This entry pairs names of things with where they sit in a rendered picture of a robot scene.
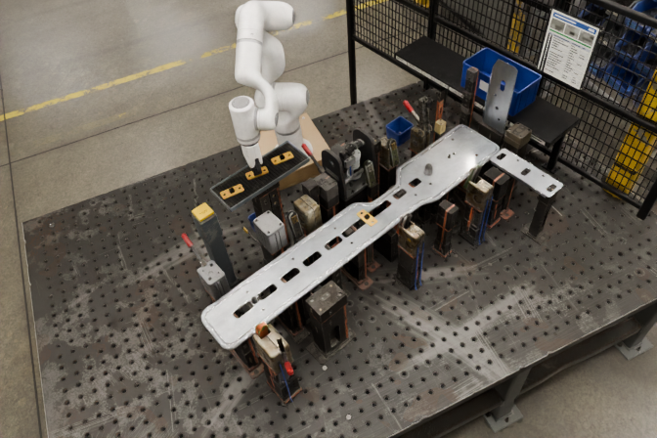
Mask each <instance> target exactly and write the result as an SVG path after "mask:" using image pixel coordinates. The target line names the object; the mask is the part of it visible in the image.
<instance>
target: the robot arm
mask: <svg viewBox="0 0 657 438"><path fill-rule="evenodd" d="M294 21H295V13H294V10H293V8H292V7H291V6H290V5H288V4H287V3H285V2H279V1H256V0H252V1H248V2H247V3H245V4H243V5H241V6H239V7H238V9H237V10H236V13H235V24H236V27H237V29H238V33H237V47H236V64H235V79H236V81H237V82H238V83H239V84H242V85H245V86H248V87H252V88H254V89H256V90H255V95H254V102H255V104H256V105H257V106H258V108H257V107H255V106H254V103H253V100H252V99H251V98H249V97H247V96H239V97H235V98H233V99H232V100H231V101H230V103H229V110H230V114H231V117H232V120H233V124H234V128H235V132H236V136H237V140H238V142H239V143H240V144H241V149H242V153H243V155H244V157H245V159H246V161H247V163H248V165H249V167H251V171H252V172H253V175H254V176H256V175H259V174H262V170H261V166H260V164H262V163H263V161H262V156H261V152H260V149H259V145H258V142H259V140H260V136H261V135H260V130H263V131H270V130H275V134H276V137H277V141H278V144H277V145H276V147H277V146H279V145H280V144H282V143H284V142H285V141H290V142H291V143H292V144H294V145H295V146H296V147H297V148H298V149H300V150H301V151H302V152H303V153H305V154H306V155H307V156H308V154H307V153H306V152H305V151H304V150H303V148H302V147H301V146H302V144H303V143H304V144H306V145H307V147H308V148H309V150H310V151H311V152H312V153H313V148H312V145H311V144H310V143H309V142H308V141H307V140H306V139H303V136H302V131H301V126H300V121H299V116H300V115H301V113H302V112H303V111H305V110H306V108H307V106H308V103H309V98H310V94H309V91H308V89H307V88H306V86H304V85H303V84H300V83H291V82H274V81H275V80H277V79H278V78H279V77H280V76H281V75H282V74H283V72H284V70H285V53H284V48H283V45H282V44H281V42H280V41H279V40H278V39H277V38H276V37H274V36H273V35H271V34H270V33H268V32H267V31H269V30H287V29H289V28H291V27H292V26H293V24H294Z"/></svg>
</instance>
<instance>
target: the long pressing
mask: <svg viewBox="0 0 657 438"><path fill-rule="evenodd" d="M452 139H454V141H452ZM499 151H500V147H499V146H498V145H497V144H495V143H494V142H492V141H491V140H489V139H487V138H486V137H484V136H482V135H481V134H479V133H478V132H476V131H474V130H473V129H471V128H469V127H468V126H466V125H463V124H460V125H458V126H456V127H455V128H453V129H452V130H450V131H449V132H448V133H446V134H445V135H443V136H442V137H441V138H439V139H438V140H436V141H435V142H434V143H432V144H431V145H429V146H428V147H427V148H425V149H424V150H422V151H421V152H420V153H418V154H416V155H415V156H414V157H412V158H411V159H409V160H408V161H406V162H405V163H404V164H402V165H401V166H399V167H398V168H397V170H396V184H395V186H394V187H393V188H391V189H390V190H389V191H387V192H386V193H384V194H383V195H382V196H380V197H379V198H377V199H376V200H374V201H372V202H354V203H352V204H350V205H349V206H347V207H346V208H344V209H343V210H342V211H340V212H339V213H337V214H336V215H335V216H333V217H332V218H330V219H329V220H328V221H327V222H326V223H324V224H323V225H322V226H320V227H319V228H317V229H316V230H315V231H313V232H312V233H310V234H309V235H308V236H306V237H305V238H303V239H302V240H301V241H299V242H298V243H296V244H295V245H293V246H292V247H291V248H289V249H288V250H286V251H285V252H284V253H282V254H281V255H279V256H278V257H277V258H275V259H274V260H272V261H271V262H270V263H268V264H267V265H265V266H264V267H263V268H261V269H260V270H258V271H257V272H256V273H254V274H253V275H251V276H250V277H249V278H247V279H246V280H244V281H243V282H242V283H240V284H239V285H237V286H236V287H234V288H233V289H231V290H230V291H229V292H227V293H226V294H224V295H223V296H222V297H220V298H219V299H217V300H216V301H215V302H213V303H212V304H211V305H209V306H208V307H206V308H205V309H204V310H203V311H202V313H201V321H202V323H203V324H204V325H205V327H206V328H207V329H208V330H209V332H210V333H211V334H212V335H213V337H214V338H215V339H216V340H217V342H218V343H219V344H220V346H221V347H222V348H224V349H227V350H232V349H235V348H237V347H238V346H240V345H241V344H242V343H244V342H245V341H246V340H248V339H249V338H250V337H251V336H253V335H254V334H255V333H256V332H255V327H256V325H258V324H259V323H260V322H262V321H264V322H265V323H266V324H269V323H270V322H271V321H273V320H274V319H275V318H276V317H278V316H279V315H280V314H281V313H282V312H283V311H285V310H286V309H287V308H289V307H290V306H291V305H292V304H294V303H295V302H296V301H298V300H299V299H300V298H302V297H303V296H304V295H305V294H307V293H308V292H309V291H311V290H312V289H313V288H315V287H316V286H317V285H319V284H320V283H321V282H323V281H324V280H325V279H327V278H328V277H329V276H330V275H332V274H333V273H334V272H336V271H337V270H338V269H340V268H341V267H342V266H343V265H345V264H346V263H347V262H349V261H350V260H351V259H353V258H354V257H355V256H357V255H358V254H359V253H360V252H362V251H363V250H364V249H366V248H367V247H368V246H370V245H371V244H372V243H373V242H375V241H376V240H378V239H379V238H380V237H382V236H383V235H384V234H385V233H387V232H388V231H389V230H391V229H392V228H393V227H395V226H396V225H397V224H398V223H399V222H400V217H401V216H402V215H403V214H404V213H405V212H407V211H408V212H410V213H411V214H412V213H413V212H414V211H415V210H417V209H418V208H419V207H421V206H423V205H425V204H429V203H431V202H435V201H437V200H439V199H440V198H441V197H443V196H444V195H445V194H447V193H448V192H449V191H451V190H452V189H453V188H454V187H456V186H457V185H458V184H460V183H461V182H462V181H463V180H465V179H466V178H467V177H468V175H469V173H470V172H469V170H470V169H471V167H473V166H474V165H475V164H479V165H480V166H481V167H482V166H483V165H484V164H485V163H487V162H488V161H489V160H490V158H491V157H492V156H493V155H495V154H496V153H498V152H499ZM453 153H455V154H453ZM449 154H450V155H451V158H448V156H449ZM476 154H478V155H476ZM427 163H430V164H432V167H433V169H432V174H431V175H429V176H427V175H425V174H424V168H425V165H426V164H427ZM414 179H419V180H420V181H421V183H419V184H418V185H417V186H415V187H414V188H413V187H411V186H410V185H409V184H410V183H411V182H412V181H413V180H414ZM429 183H431V185H430V184H429ZM400 190H404V191H405V192H406V194H405V195H403V196H402V197H400V198H399V199H396V198H395V197H394V196H393V195H395V194H396V193H397V192H399V191H400ZM415 195H416V196H415ZM386 200H387V201H389V202H390V203H391V205H390V206H388V207H387V208H385V209H384V210H383V211H381V212H380V213H379V214H377V215H376V216H375V217H373V218H375V219H376V220H377V223H375V224H374V225H373V226H369V225H368V224H367V223H366V224H365V225H364V226H362V227H361V228H360V229H358V230H357V231H356V232H354V233H353V234H352V235H350V236H349V237H347V238H345V237H344V236H342V233H343V232H344V231H346V230H347V229H348V228H350V227H351V226H352V225H354V224H355V223H356V222H358V221H359V220H362V219H361V218H360V217H359V216H357V213H358V212H359V211H361V210H362V209H365V210H366V211H367V212H368V213H370V212H371V211H373V210H374V209H375V208H377V207H378V206H379V205H381V204H382V203H384V202H385V201H386ZM335 228H336V229H335ZM336 237H340V238H341V239H342V242H340V243H339V244H338V245H336V246H335V247H334V248H332V249H331V250H327V249H325V245H326V244H327V243H329V242H330V241H332V240H333V239H335V238H336ZM351 242H353V243H351ZM315 252H319V253H320V254H321V255H322V256H321V257H320V258H319V259H318V260H316V261H315V262H314V263H312V264H311V265H310V266H305V265H304V264H303V261H304V260H306V259H307V258H308V257H310V256H311V255H313V254H314V253H315ZM292 258H294V260H292ZM294 268H296V269H298V270H299V274H297V275H296V276H295V277H293V278H292V279H291V280H289V281H288V282H287V283H283V281H282V280H281V277H283V276H284V275H285V274H287V273H288V272H289V271H291V270H292V269H294ZM270 285H274V286H275V287H276V288H277V290H276V291H274V292H273V293H272V294H270V295H269V296H268V297H266V298H265V299H264V300H260V299H259V298H258V294H259V293H261V292H262V291H263V290H265V289H266V288H267V287H269V286H270ZM247 291H248V293H246V292H247ZM252 296H256V297H257V298H258V299H259V301H258V302H257V303H256V304H253V303H252V302H251V297H252ZM247 302H250V303H252V305H253V308H251V309H250V310H249V311H247V312H246V313H245V314H243V315H242V316H241V317H239V318H236V317H235V316H234V313H235V312H236V311H237V310H239V309H240V307H242V306H243V305H244V304H246V303H247ZM262 309H264V311H262Z"/></svg>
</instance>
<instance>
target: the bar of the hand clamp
mask: <svg viewBox="0 0 657 438"><path fill-rule="evenodd" d="M417 100H418V111H419V125H420V129H422V130H423V131H424V136H425V127H426V128H427V131H426V132H428V133H429V132H430V125H429V109H428V108H430V107H431V106H432V102H431V101H428V98H427V97H425V96H423V97H422V98H419V99H417Z"/></svg>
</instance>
